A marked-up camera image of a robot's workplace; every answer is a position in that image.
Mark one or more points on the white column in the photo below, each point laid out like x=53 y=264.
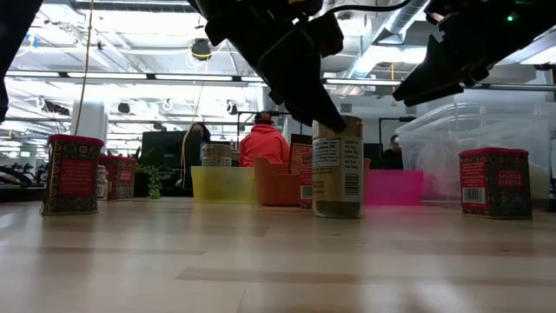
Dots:
x=89 y=121

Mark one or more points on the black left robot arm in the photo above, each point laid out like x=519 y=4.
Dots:
x=13 y=35

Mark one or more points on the orange plastic bin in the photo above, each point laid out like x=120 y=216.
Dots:
x=278 y=184

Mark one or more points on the yellow plastic bin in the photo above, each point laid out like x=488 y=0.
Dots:
x=223 y=184

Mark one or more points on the silver ventilation duct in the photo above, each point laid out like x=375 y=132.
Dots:
x=391 y=30

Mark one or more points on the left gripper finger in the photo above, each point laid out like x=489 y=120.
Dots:
x=304 y=87

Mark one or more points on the grey cloth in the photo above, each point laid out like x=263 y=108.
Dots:
x=434 y=165

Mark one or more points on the black background monitor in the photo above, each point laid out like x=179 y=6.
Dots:
x=167 y=150

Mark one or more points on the red plastic bin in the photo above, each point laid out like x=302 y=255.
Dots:
x=393 y=188

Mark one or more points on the long ceiling light strip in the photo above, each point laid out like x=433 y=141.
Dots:
x=362 y=81
x=130 y=76

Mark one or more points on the small potted green plant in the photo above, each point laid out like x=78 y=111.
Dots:
x=152 y=178

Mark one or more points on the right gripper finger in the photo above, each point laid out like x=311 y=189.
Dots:
x=430 y=95
x=434 y=65

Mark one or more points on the red-lidded patterned spice tin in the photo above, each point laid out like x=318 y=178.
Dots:
x=71 y=176
x=121 y=177
x=306 y=191
x=495 y=184

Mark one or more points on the person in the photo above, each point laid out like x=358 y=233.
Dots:
x=200 y=132
x=264 y=145
x=393 y=154

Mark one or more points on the clear plastic tub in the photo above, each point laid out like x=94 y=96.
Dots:
x=478 y=130

